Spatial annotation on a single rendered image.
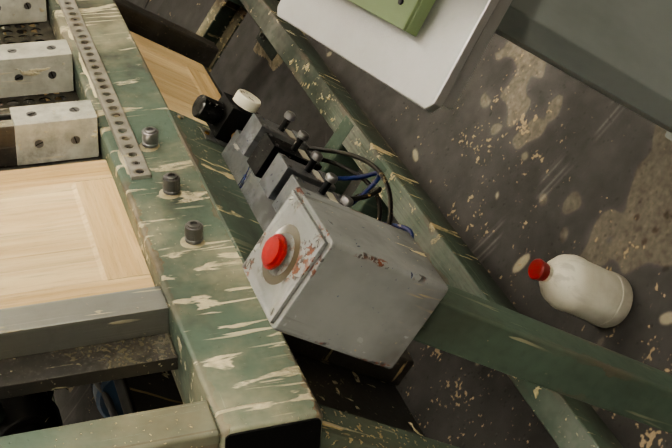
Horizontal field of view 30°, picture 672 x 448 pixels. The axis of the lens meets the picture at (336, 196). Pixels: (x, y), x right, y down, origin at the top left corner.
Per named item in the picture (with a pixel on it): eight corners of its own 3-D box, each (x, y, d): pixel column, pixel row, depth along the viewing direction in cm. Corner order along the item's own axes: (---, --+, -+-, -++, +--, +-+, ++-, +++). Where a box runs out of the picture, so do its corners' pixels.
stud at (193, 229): (205, 245, 168) (205, 226, 166) (187, 248, 167) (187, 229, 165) (200, 235, 170) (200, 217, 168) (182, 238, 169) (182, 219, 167)
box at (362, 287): (456, 291, 138) (329, 240, 128) (397, 373, 141) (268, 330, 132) (415, 234, 147) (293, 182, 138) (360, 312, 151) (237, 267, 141)
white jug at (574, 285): (645, 296, 216) (566, 261, 205) (610, 340, 218) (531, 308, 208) (615, 265, 223) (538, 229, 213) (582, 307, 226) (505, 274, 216)
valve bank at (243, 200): (453, 257, 169) (313, 199, 156) (395, 338, 173) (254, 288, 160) (330, 93, 209) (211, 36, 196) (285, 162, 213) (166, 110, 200)
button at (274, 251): (301, 251, 133) (285, 245, 132) (281, 281, 134) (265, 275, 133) (289, 231, 136) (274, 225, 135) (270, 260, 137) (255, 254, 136)
